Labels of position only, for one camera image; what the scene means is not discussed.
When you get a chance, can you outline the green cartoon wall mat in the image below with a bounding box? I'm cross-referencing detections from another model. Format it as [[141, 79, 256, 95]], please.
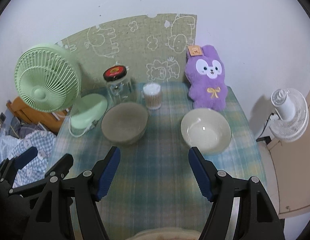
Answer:
[[57, 14, 197, 92]]

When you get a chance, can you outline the cotton swab container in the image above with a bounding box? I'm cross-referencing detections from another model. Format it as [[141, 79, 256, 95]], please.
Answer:
[[142, 82, 162, 110]]

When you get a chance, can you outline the wall outlet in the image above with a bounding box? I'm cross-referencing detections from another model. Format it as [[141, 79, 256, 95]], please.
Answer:
[[0, 113, 6, 131]]

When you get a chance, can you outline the purple plush bunny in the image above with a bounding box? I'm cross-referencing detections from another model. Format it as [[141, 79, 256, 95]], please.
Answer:
[[185, 45, 228, 111]]

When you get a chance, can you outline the white floor fan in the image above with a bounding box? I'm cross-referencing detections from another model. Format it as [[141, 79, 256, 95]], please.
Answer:
[[269, 88, 309, 142]]

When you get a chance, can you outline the wooden bed headboard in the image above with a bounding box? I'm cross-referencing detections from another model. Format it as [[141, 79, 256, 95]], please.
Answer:
[[6, 96, 70, 134]]

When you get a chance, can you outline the plaid tablecloth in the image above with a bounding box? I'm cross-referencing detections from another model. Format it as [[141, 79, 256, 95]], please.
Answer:
[[47, 82, 267, 239]]

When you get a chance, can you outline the beige door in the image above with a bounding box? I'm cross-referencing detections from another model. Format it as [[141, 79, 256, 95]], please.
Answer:
[[269, 86, 310, 218]]

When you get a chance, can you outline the glass jar black lid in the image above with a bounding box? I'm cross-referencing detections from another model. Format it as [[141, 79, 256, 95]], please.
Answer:
[[103, 65, 133, 105]]

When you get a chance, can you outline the olive green bowl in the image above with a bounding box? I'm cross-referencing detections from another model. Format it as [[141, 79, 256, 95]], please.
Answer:
[[101, 102, 149, 145]]

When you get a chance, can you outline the green desk fan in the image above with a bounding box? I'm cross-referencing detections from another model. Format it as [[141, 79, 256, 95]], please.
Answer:
[[14, 44, 108, 132]]

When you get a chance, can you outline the white fan power cord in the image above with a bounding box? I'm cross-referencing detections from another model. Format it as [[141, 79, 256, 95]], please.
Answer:
[[68, 115, 98, 138]]

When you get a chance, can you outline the cream plate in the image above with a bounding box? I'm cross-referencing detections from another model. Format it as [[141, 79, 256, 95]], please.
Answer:
[[129, 227, 201, 240]]

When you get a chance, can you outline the blue checkered blanket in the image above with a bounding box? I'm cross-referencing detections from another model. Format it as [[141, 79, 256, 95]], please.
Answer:
[[0, 129, 57, 188]]

